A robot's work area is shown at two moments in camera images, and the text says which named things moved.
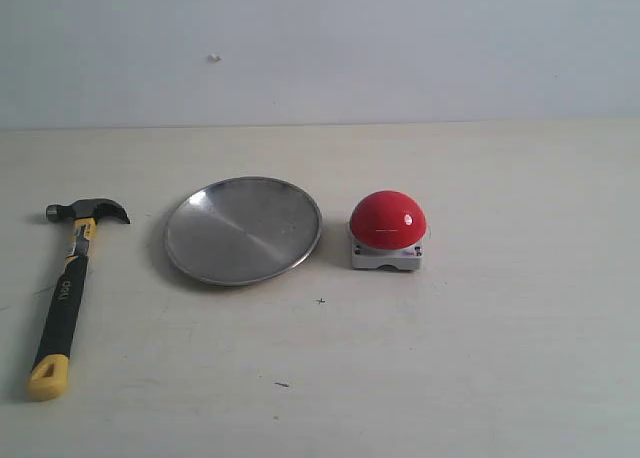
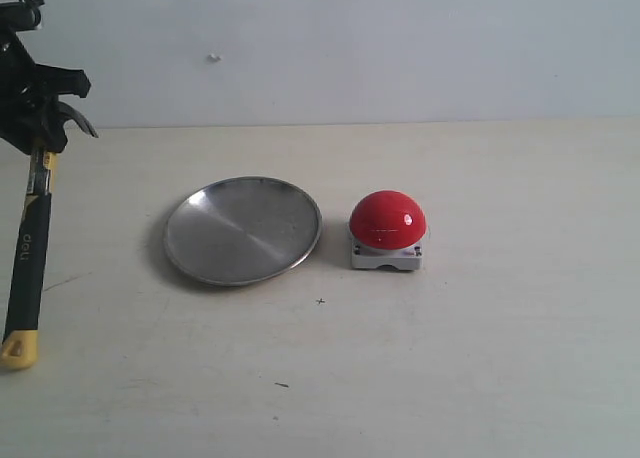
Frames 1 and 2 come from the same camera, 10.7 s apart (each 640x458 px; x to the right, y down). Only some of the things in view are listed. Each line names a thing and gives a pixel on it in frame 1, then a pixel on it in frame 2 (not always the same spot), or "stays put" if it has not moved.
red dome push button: [387, 229] stays put
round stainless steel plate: [243, 230] stays put
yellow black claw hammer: [49, 370] to [19, 349]
